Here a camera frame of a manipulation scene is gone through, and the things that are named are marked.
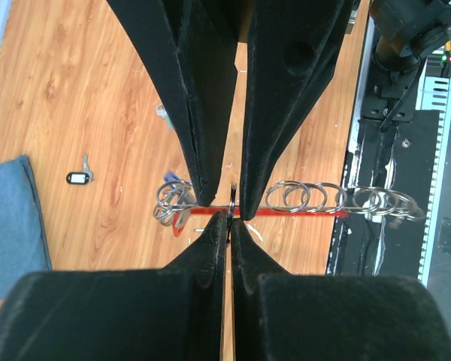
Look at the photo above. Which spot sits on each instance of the blue tagged key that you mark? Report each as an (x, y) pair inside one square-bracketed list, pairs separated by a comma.
[(170, 176)]

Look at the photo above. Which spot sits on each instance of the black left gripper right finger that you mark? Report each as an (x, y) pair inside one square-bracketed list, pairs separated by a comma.
[(282, 316)]

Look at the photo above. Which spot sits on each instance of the green tagged key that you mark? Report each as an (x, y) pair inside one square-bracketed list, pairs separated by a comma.
[(161, 112)]

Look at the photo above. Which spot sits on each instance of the red-handled metal key organizer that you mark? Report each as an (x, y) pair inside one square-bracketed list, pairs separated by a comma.
[(175, 203)]

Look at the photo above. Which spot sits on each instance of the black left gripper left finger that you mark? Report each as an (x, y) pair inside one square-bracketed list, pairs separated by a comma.
[(170, 313)]

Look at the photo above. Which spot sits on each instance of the folded blue cloth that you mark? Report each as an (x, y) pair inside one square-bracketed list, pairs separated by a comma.
[(23, 241)]

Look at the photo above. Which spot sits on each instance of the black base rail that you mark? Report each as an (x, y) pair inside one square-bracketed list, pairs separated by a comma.
[(388, 178)]

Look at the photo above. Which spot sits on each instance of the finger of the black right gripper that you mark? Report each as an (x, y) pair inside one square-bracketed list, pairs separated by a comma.
[(188, 49), (293, 47)]

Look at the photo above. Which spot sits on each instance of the black tagged key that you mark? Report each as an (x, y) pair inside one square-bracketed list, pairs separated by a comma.
[(81, 177)]

